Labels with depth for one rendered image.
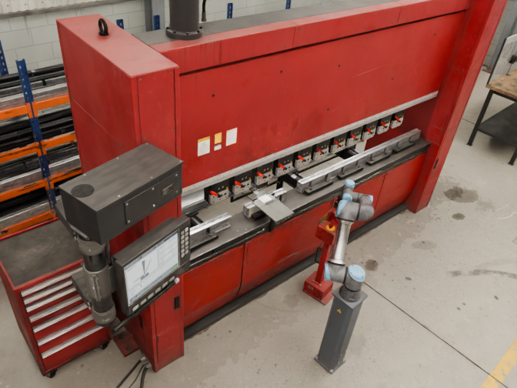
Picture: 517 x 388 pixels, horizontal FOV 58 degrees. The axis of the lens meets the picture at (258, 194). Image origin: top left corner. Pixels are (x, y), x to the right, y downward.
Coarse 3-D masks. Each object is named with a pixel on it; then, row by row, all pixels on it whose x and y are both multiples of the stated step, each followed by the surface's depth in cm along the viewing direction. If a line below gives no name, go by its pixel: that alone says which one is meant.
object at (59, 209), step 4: (56, 204) 223; (60, 204) 224; (56, 208) 222; (60, 208) 221; (56, 212) 226; (60, 212) 219; (64, 212) 219; (60, 216) 222; (64, 216) 217; (64, 220) 218; (64, 224) 221; (68, 224) 213; (68, 228) 216; (72, 232) 213; (72, 236) 216; (76, 236) 211; (76, 240) 214
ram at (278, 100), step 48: (336, 48) 317; (384, 48) 354; (432, 48) 400; (192, 96) 258; (240, 96) 282; (288, 96) 310; (336, 96) 346; (384, 96) 389; (432, 96) 446; (192, 144) 277; (240, 144) 304; (288, 144) 338
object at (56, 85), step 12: (36, 72) 388; (48, 72) 396; (60, 72) 391; (0, 84) 371; (12, 84) 368; (36, 84) 373; (48, 84) 380; (60, 84) 375; (0, 96) 355; (12, 96) 352; (36, 96) 361; (48, 96) 368; (0, 108) 346
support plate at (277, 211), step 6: (258, 204) 349; (264, 204) 350; (270, 204) 350; (276, 204) 351; (282, 204) 352; (264, 210) 344; (270, 210) 345; (276, 210) 345; (282, 210) 346; (288, 210) 346; (270, 216) 339; (276, 216) 340; (282, 216) 340
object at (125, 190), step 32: (128, 160) 214; (160, 160) 216; (64, 192) 194; (96, 192) 193; (128, 192) 195; (160, 192) 213; (96, 224) 190; (128, 224) 205; (96, 256) 211; (96, 288) 221; (96, 320) 237
